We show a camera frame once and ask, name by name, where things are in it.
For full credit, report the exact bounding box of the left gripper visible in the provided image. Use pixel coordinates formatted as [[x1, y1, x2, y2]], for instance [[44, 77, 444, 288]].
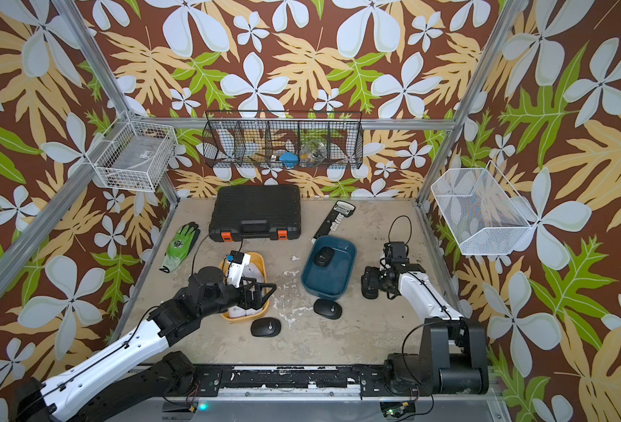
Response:
[[200, 273, 276, 319]]

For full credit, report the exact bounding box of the white mouse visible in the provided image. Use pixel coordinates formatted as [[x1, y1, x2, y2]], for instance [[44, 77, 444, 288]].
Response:
[[245, 309, 265, 318], [228, 306, 247, 319], [243, 263, 265, 283]]

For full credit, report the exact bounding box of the black mouse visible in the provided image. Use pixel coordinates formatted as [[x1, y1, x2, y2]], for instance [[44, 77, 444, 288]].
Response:
[[250, 318, 282, 338], [313, 246, 335, 268], [313, 299, 343, 320]]

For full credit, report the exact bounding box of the yellow plastic tray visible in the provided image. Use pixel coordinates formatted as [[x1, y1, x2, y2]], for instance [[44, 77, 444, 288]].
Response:
[[220, 251, 268, 323]]

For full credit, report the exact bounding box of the teal plastic tray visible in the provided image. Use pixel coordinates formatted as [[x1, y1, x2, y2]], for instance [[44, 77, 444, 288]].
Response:
[[301, 236, 357, 301]]

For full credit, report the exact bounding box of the black bit holder strip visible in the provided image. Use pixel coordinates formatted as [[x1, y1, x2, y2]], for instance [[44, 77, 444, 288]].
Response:
[[310, 200, 356, 244]]

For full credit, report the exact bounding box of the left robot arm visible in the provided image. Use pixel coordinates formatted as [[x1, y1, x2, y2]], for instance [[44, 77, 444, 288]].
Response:
[[8, 267, 277, 421]]

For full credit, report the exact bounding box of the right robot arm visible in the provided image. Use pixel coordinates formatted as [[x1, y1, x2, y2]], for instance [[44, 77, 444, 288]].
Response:
[[361, 241, 489, 397]]

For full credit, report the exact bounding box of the black tool case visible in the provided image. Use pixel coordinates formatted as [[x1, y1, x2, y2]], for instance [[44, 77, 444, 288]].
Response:
[[209, 185, 302, 243]]

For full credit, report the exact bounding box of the green work glove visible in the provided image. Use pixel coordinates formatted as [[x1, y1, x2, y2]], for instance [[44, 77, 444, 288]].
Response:
[[159, 222, 201, 274]]

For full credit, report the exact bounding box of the blue object in basket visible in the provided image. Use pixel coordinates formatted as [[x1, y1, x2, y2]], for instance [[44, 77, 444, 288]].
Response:
[[279, 152, 299, 169]]

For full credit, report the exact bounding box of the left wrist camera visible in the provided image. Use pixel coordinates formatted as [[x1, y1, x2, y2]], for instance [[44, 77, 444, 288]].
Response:
[[224, 251, 251, 288]]

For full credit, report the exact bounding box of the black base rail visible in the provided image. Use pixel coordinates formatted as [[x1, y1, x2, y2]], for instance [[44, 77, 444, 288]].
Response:
[[162, 363, 438, 402]]

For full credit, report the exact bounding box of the white wire basket right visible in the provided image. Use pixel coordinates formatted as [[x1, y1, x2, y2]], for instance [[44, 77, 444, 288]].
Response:
[[431, 162, 537, 256]]

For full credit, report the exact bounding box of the white wire basket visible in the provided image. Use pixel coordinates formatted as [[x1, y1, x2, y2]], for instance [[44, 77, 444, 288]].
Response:
[[92, 120, 178, 193], [431, 162, 537, 256]]

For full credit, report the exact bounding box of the black wire basket back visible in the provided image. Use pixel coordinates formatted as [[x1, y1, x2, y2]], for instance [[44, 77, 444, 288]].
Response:
[[199, 110, 364, 170]]

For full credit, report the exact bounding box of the white wire basket left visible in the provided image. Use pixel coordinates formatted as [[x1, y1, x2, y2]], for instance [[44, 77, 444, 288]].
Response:
[[92, 120, 178, 193]]

